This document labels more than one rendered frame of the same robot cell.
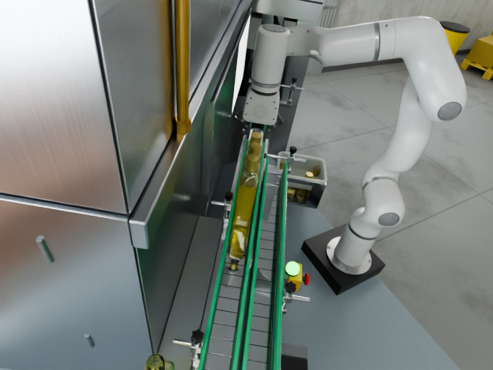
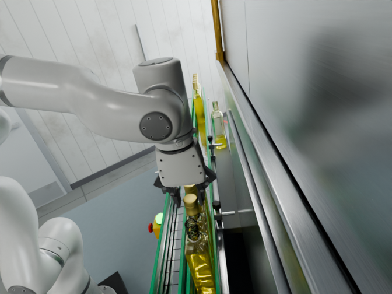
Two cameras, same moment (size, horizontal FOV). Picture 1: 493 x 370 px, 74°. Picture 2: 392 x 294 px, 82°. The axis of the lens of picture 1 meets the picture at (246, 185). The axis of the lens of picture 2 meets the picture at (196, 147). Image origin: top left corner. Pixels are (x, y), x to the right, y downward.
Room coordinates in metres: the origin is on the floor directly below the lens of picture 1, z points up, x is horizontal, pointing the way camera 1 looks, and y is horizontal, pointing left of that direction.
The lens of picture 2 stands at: (1.28, 0.08, 1.71)
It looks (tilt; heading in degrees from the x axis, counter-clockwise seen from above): 30 degrees down; 186
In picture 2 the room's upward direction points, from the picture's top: 12 degrees counter-clockwise
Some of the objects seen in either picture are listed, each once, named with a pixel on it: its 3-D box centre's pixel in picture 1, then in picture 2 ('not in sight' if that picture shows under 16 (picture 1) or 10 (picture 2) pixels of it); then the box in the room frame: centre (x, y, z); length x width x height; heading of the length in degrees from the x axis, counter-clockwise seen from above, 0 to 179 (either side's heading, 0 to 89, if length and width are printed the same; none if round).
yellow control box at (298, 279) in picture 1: (290, 277); (163, 226); (0.63, -0.20, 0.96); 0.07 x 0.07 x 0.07; 0
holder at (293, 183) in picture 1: (291, 179); not in sight; (1.17, -0.20, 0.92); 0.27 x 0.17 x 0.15; 90
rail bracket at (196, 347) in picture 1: (188, 345); (215, 147); (0.30, 0.07, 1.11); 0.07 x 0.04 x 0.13; 90
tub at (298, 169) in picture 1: (299, 172); not in sight; (1.17, -0.23, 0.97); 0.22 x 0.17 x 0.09; 90
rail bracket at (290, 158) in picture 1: (284, 158); not in sight; (1.06, -0.13, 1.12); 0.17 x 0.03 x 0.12; 90
